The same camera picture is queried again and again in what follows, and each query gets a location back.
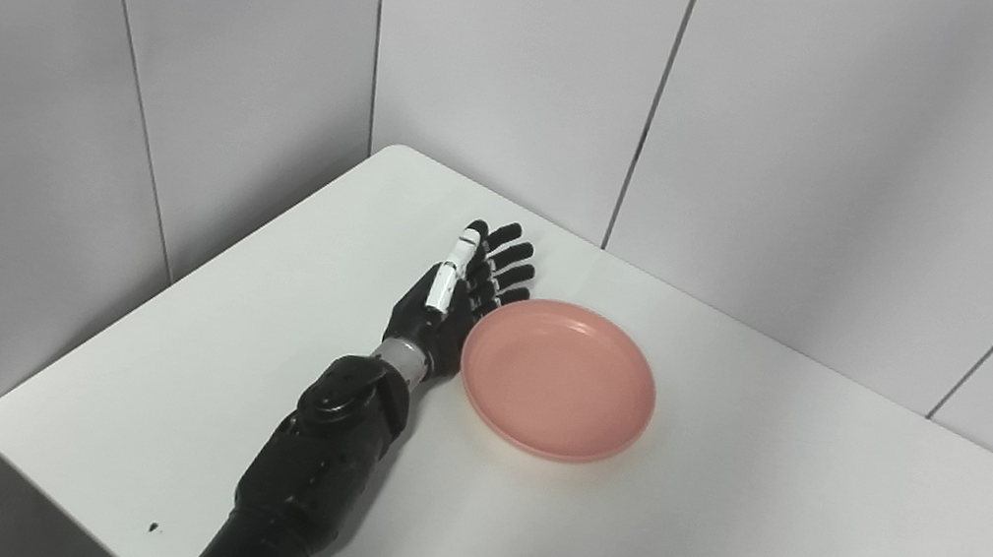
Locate pink plastic plate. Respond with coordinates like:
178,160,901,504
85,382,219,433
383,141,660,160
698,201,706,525
448,288,669,475

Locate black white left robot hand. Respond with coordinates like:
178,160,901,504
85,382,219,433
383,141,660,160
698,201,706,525
378,205,543,392

